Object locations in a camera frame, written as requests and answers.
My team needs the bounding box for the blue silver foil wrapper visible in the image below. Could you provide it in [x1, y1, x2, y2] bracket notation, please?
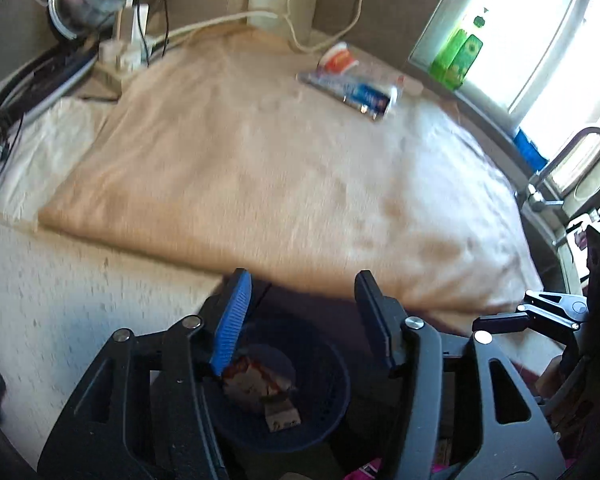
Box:
[296, 70, 400, 122]

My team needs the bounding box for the red white plastic cup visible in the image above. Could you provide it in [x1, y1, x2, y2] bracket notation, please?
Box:
[317, 41, 360, 74]

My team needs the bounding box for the trash inside bin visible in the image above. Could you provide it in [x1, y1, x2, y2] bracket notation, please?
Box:
[221, 356, 301, 432]

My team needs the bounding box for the dark blue trash bin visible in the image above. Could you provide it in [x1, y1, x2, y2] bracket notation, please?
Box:
[204, 318, 351, 454]

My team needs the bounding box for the steel kitchen faucet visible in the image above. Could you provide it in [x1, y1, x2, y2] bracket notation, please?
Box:
[517, 126, 600, 214]

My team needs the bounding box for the beige cloth on counter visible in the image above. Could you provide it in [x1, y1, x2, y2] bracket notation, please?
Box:
[38, 25, 542, 332]

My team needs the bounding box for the blue box on sill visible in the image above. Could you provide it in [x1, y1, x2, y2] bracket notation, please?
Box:
[513, 128, 548, 172]

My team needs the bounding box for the green dish soap bottle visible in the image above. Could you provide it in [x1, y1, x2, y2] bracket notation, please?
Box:
[428, 10, 488, 91]

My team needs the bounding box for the white cloth under beige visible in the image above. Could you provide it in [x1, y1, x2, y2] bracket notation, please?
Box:
[0, 98, 114, 228]

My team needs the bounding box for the white power strip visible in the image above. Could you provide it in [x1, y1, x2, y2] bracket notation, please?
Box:
[98, 3, 149, 74]

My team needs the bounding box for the white power cable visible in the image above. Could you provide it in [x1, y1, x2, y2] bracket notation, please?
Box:
[144, 0, 384, 57]

